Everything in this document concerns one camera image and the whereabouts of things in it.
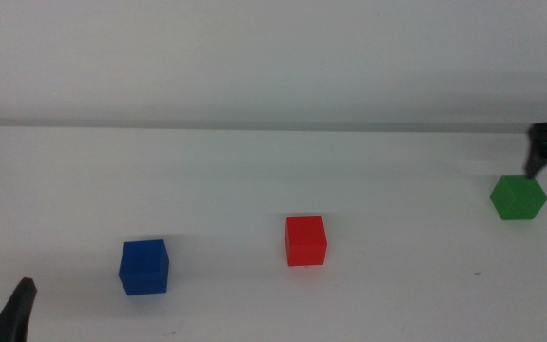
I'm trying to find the green cube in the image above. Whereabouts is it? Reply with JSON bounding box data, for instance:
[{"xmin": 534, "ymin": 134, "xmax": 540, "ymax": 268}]
[{"xmin": 489, "ymin": 174, "xmax": 547, "ymax": 221}]

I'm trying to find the blue cube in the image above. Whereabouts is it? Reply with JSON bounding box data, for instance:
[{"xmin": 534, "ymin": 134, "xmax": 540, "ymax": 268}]
[{"xmin": 118, "ymin": 238, "xmax": 170, "ymax": 296}]

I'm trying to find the red cube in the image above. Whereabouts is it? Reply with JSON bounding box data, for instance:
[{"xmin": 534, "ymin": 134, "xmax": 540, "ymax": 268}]
[{"xmin": 284, "ymin": 215, "xmax": 328, "ymax": 268}]

